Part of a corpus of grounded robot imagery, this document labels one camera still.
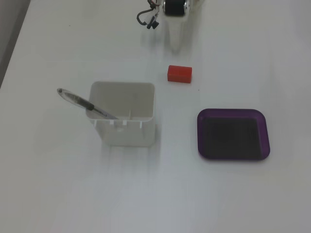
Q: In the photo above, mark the white moving gripper jaw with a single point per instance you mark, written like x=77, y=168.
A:
x=175, y=34

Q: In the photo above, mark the red rectangular cube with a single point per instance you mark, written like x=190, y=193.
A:
x=179, y=74

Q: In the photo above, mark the purple square tray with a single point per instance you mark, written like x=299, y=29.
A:
x=233, y=138

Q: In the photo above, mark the clear black ballpoint pen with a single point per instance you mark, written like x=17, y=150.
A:
x=80, y=102

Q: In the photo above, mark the white plastic open box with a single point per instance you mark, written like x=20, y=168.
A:
x=126, y=131

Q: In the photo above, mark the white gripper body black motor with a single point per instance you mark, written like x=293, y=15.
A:
x=175, y=9

